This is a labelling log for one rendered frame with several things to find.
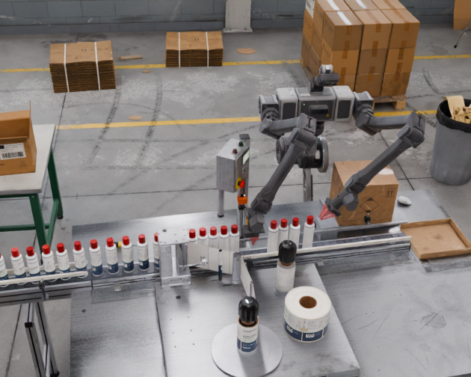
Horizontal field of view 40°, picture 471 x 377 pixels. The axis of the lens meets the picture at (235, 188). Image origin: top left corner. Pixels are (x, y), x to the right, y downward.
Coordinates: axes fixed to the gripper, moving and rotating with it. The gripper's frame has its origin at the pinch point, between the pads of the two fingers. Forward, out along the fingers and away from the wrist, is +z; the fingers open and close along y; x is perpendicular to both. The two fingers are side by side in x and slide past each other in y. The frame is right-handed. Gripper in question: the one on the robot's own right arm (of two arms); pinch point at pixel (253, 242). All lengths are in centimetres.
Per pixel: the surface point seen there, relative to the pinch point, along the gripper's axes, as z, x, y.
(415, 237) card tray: 19, 11, 93
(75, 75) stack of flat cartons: 84, 385, -100
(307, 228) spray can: -1.5, 4.6, 29.0
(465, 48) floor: 104, 431, 359
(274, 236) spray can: 0.6, 3.6, 11.9
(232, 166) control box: -42.1, 5.7, -9.4
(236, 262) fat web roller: -1.7, -14.7, -11.0
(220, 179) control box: -32.9, 9.3, -14.6
